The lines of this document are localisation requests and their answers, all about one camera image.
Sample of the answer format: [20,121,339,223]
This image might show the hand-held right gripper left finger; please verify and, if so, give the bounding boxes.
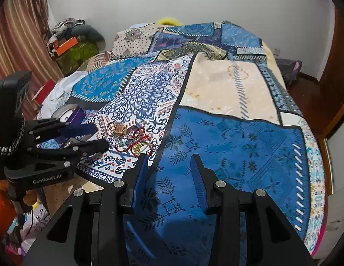
[22,154,150,266]

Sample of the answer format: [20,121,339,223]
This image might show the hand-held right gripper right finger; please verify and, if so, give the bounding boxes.
[190,155,316,266]

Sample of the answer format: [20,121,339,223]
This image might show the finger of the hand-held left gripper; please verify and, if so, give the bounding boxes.
[4,139,109,177]
[24,118,98,145]

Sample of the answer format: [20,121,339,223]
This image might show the purple jewelry box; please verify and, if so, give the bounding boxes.
[59,107,86,145]

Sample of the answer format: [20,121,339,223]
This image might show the pile of colourful bangles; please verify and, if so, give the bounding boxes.
[107,122,156,156]

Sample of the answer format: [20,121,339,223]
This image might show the round silver lid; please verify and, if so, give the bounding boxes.
[51,103,79,121]

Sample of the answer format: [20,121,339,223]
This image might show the red flat box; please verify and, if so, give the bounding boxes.
[33,79,56,104]

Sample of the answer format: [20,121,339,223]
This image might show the white cloth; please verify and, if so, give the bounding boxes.
[39,70,89,122]

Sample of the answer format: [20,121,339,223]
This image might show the blue patchwork printed blanket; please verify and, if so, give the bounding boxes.
[36,21,326,257]

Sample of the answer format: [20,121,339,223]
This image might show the striped brown curtain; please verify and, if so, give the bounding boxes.
[0,0,64,119]

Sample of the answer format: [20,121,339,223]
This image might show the green patterned bag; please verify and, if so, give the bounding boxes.
[56,42,100,75]

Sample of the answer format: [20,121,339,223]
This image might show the orange box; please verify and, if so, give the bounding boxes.
[53,37,79,56]

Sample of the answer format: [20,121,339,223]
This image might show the white plastic bag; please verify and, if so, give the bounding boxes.
[21,205,52,244]

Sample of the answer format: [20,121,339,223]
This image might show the pile of clothes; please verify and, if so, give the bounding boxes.
[48,18,106,53]

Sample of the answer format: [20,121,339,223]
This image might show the orange cloth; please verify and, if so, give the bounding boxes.
[0,181,18,228]

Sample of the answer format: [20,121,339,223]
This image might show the white cabinet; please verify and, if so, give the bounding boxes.
[313,133,344,261]

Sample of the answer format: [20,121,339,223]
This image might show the yellow pillow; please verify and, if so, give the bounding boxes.
[157,17,182,26]

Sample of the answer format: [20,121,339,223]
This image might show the dark backpack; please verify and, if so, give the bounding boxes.
[276,58,303,86]

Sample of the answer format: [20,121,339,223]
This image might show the brown wooden door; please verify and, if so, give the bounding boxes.
[285,6,344,139]

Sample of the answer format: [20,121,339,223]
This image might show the black white braided cord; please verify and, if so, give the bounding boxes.
[0,115,25,156]

